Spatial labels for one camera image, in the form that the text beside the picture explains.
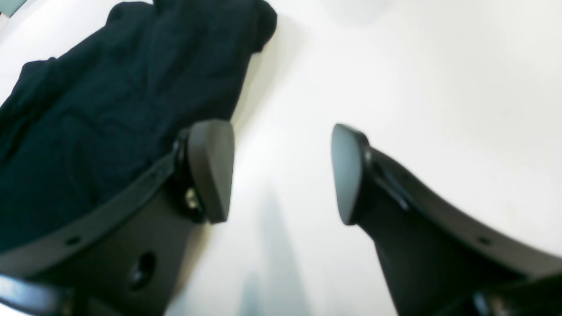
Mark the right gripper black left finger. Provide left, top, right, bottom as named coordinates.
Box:
left=1, top=120, right=235, bottom=316

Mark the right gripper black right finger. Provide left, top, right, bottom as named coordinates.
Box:
left=331, top=124, right=562, bottom=316

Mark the black t-shirt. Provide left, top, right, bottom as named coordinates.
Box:
left=0, top=0, right=277, bottom=252

